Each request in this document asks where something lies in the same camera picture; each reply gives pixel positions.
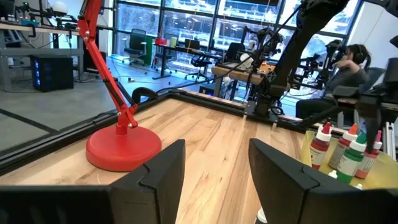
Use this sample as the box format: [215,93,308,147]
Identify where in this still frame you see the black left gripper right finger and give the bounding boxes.
[248,138,398,224]

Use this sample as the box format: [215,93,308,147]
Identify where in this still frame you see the computer tower blue lights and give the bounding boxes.
[29,54,75,93]

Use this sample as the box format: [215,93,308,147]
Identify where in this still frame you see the orange-tip large colouring bottle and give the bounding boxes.
[328,123,359,170]

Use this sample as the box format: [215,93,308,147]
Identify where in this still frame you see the green-tip large colouring bottle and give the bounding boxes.
[335,132,368,184]

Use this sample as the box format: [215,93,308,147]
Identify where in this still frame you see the yellow translucent plastic bin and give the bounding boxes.
[300,129,398,191]

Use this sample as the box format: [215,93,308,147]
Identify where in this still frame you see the red desk lamp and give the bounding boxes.
[76,0,162,172]

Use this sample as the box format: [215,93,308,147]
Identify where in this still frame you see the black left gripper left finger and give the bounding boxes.
[0,139,187,224]

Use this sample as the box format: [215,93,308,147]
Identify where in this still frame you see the black office chair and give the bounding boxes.
[123,28,147,66]
[185,39,212,80]

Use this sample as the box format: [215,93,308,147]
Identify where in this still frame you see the black office desk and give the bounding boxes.
[152,43,223,80]

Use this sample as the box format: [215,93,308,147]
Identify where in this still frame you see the white lampshade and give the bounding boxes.
[51,1,69,15]

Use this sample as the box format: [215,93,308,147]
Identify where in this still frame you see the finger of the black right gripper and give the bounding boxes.
[362,107,382,153]

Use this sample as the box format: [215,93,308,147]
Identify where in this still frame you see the pink-tip large colouring bottle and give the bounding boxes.
[354,129,384,180]

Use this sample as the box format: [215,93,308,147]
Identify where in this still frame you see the seated person with headphones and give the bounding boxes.
[295,43,373,121]

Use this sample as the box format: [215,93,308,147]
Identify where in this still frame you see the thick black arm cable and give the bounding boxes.
[131,86,187,105]

